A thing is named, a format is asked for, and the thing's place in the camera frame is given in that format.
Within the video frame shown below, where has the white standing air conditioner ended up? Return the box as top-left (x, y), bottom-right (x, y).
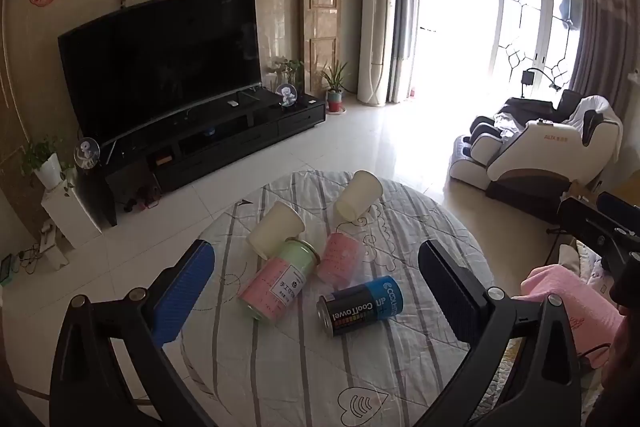
top-left (357, 0), bottom-right (398, 104)

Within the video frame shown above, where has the black television stand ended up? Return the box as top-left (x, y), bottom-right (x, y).
top-left (75, 88), bottom-right (327, 228)

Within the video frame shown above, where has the large black television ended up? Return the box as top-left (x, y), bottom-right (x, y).
top-left (57, 0), bottom-right (265, 144)

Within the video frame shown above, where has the potted plant in red pot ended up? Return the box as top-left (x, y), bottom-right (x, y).
top-left (320, 60), bottom-right (351, 114)

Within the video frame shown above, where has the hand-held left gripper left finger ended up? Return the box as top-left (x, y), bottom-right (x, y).
top-left (48, 238), bottom-right (217, 427)

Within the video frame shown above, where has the round glass ornament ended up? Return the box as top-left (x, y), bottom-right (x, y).
top-left (74, 137), bottom-right (103, 170)
top-left (275, 83), bottom-right (297, 109)

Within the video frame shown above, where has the black gooseneck stand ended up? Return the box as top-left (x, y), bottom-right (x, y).
top-left (520, 67), bottom-right (562, 100)

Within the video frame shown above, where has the white massage chair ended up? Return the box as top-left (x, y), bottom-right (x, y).
top-left (448, 89), bottom-right (625, 210)

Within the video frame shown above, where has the potted plant in white pot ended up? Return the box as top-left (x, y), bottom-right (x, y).
top-left (20, 136), bottom-right (77, 198)

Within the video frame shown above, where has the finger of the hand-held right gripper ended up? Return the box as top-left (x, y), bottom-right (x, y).
top-left (557, 196), bottom-right (640, 260)
top-left (597, 191), bottom-right (640, 230)

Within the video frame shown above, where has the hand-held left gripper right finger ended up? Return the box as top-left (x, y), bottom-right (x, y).
top-left (417, 239), bottom-right (583, 427)

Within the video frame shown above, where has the round table with cloth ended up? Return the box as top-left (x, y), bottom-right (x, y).
top-left (177, 170), bottom-right (502, 427)

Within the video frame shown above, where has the pair of dark shoes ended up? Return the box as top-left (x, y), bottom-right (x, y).
top-left (124, 186), bottom-right (162, 213)

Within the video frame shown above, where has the pink and green can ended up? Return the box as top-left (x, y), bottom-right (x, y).
top-left (238, 239), bottom-right (321, 322)

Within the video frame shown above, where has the white paper cup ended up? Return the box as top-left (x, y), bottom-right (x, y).
top-left (248, 201), bottom-right (306, 258)
top-left (334, 170), bottom-right (385, 224)

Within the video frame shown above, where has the white pedestal stand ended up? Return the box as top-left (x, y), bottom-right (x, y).
top-left (41, 183), bottom-right (104, 251)

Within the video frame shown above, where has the grey curtain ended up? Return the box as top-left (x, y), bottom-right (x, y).
top-left (570, 0), bottom-right (637, 114)
top-left (381, 0), bottom-right (417, 104)

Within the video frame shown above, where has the pink translucent cup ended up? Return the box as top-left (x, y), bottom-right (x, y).
top-left (316, 232), bottom-right (365, 286)

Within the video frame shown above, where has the white blanket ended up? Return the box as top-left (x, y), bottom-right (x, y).
top-left (570, 95), bottom-right (624, 144)

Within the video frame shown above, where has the green plant on television stand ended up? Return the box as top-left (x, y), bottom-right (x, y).
top-left (266, 58), bottom-right (305, 90)

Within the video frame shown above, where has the black and blue can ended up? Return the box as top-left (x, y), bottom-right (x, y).
top-left (316, 276), bottom-right (406, 338)

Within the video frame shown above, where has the pink towel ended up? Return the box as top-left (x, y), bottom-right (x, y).
top-left (520, 264), bottom-right (624, 368)

